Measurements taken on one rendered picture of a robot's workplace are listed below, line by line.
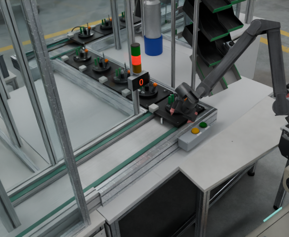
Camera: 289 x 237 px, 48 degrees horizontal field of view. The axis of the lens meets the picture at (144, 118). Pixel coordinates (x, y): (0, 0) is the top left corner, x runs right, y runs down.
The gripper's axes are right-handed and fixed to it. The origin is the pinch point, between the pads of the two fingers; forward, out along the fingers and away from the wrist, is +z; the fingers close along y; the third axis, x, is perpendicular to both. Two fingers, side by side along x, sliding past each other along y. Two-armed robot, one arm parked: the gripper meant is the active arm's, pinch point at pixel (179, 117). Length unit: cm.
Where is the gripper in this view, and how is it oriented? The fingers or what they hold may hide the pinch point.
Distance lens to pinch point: 177.1
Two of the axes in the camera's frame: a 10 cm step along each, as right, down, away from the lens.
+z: -2.5, 4.7, 8.5
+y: 9.0, 4.3, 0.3
